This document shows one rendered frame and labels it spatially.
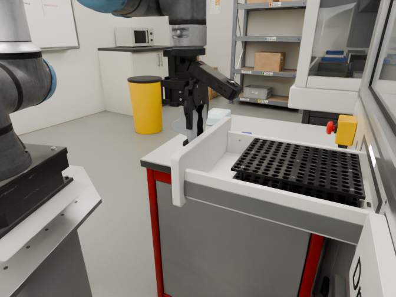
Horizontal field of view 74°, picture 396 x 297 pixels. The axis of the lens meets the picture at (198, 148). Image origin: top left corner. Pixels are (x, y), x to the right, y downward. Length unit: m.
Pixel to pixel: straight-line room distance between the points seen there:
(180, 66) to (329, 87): 0.88
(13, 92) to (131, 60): 3.28
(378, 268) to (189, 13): 0.47
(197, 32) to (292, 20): 4.27
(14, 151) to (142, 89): 2.54
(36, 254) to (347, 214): 0.54
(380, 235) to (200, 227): 0.64
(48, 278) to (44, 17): 3.45
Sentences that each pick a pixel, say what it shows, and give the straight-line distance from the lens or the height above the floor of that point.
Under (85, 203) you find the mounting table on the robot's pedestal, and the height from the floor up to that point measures 0.76.
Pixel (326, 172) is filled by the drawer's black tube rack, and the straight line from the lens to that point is 0.54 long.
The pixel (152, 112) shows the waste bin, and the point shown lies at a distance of 3.21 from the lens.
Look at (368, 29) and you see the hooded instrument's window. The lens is 1.34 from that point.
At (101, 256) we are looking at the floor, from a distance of 1.67.
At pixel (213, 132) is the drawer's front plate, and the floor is 0.92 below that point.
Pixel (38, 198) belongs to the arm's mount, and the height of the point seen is 0.78.
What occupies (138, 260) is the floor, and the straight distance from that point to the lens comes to 1.60.
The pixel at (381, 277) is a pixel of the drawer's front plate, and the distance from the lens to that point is 0.32.
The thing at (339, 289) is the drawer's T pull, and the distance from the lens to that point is 0.31.
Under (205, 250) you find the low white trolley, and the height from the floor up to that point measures 0.45.
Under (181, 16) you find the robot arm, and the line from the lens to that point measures 0.55.
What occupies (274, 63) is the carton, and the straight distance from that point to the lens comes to 4.42.
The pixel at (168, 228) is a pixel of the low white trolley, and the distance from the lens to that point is 1.00.
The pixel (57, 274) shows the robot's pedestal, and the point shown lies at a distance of 0.82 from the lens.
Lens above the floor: 1.13
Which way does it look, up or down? 24 degrees down
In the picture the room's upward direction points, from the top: straight up
